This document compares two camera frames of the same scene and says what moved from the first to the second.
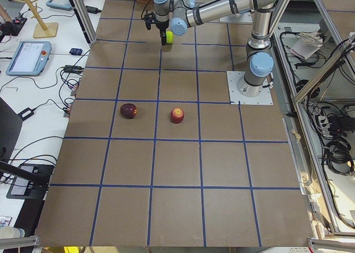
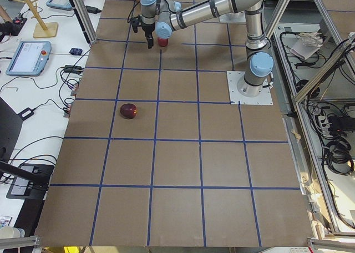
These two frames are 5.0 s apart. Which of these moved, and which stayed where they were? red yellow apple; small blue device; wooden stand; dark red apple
Moved: red yellow apple
Stayed: dark red apple; small blue device; wooden stand
